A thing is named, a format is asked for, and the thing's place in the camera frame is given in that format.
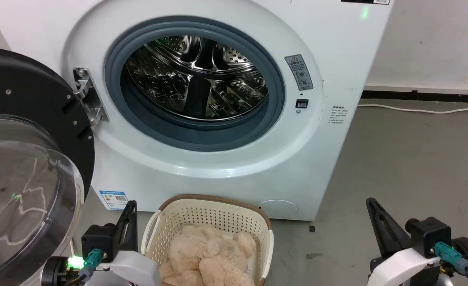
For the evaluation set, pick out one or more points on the black washer door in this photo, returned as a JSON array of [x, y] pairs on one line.
[[19, 87]]

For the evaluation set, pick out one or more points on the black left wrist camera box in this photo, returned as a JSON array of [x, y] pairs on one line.
[[98, 238]]

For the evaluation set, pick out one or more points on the beige plush teddy bear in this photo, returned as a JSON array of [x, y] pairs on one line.
[[206, 254]]

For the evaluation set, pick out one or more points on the stainless steel washer drum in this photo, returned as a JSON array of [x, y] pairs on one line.
[[166, 79]]

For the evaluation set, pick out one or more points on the round white filter cover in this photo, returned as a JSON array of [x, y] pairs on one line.
[[279, 209]]

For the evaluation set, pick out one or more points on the black baseboard strip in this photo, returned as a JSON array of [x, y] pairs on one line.
[[416, 97]]

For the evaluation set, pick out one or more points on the metal door hinge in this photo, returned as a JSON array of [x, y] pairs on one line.
[[91, 99]]

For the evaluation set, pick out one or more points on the printed text label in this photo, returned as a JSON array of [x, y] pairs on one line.
[[338, 115]]

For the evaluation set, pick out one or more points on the blue white energy label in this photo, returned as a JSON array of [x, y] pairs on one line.
[[113, 200]]

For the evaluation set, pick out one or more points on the white front-load washing machine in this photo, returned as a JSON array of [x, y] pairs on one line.
[[337, 39]]

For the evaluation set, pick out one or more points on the grey rubber door gasket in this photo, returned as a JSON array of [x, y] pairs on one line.
[[202, 135]]

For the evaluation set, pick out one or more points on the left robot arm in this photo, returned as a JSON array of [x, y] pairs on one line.
[[53, 272]]

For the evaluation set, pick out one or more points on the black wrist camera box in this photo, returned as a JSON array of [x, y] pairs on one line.
[[98, 238], [430, 234]]

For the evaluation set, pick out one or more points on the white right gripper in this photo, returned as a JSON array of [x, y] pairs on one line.
[[404, 266]]

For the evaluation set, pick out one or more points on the grey warning sticker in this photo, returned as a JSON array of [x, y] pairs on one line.
[[298, 72]]

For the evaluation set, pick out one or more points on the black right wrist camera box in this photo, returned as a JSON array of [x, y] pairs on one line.
[[430, 234]]

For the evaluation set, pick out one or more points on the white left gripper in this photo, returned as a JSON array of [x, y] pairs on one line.
[[138, 268]]

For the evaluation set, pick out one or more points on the black door lock latch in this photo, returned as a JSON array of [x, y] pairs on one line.
[[301, 104]]

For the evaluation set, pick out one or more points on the cream plastic laundry basket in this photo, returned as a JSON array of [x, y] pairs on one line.
[[218, 214]]

